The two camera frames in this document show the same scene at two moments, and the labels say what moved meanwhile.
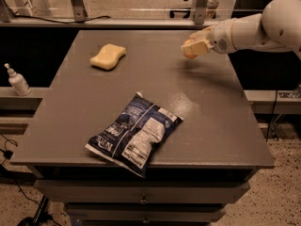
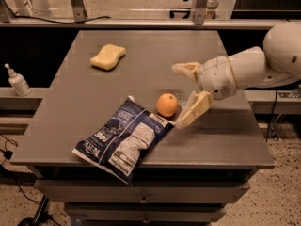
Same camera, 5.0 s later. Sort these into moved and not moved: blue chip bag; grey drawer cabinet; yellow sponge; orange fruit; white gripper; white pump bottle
Moved: white gripper; orange fruit; blue chip bag
Not moved: yellow sponge; grey drawer cabinet; white pump bottle
